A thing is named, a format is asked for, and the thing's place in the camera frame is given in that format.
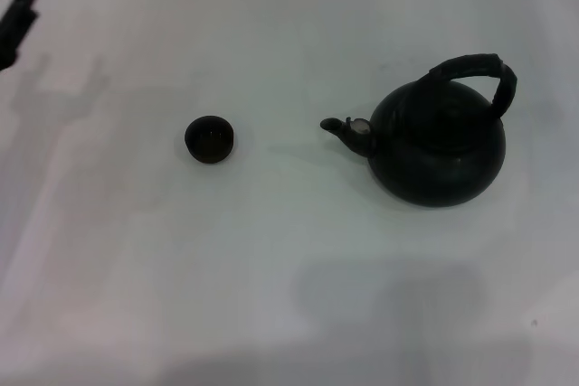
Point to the small dark round teacup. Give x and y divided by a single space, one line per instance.
209 138

